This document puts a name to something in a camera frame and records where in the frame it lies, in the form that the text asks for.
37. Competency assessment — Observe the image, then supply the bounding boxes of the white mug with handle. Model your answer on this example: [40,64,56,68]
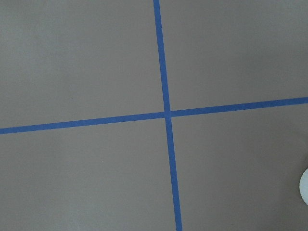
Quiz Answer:
[299,169,308,205]

